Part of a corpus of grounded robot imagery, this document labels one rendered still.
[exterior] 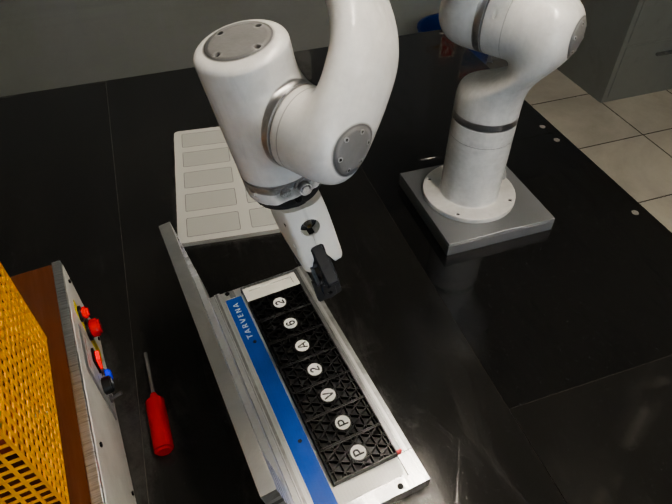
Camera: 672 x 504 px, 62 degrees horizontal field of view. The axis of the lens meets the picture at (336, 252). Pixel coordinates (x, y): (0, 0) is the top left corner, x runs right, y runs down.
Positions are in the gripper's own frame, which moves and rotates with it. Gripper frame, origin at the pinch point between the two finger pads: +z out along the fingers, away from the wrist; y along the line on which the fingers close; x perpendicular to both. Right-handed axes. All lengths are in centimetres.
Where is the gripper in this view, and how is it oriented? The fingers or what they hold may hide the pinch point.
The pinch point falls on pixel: (316, 269)
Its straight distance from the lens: 70.7
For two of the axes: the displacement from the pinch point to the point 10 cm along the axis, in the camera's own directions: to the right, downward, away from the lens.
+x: -8.9, 4.4, -1.5
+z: 1.8, 6.3, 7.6
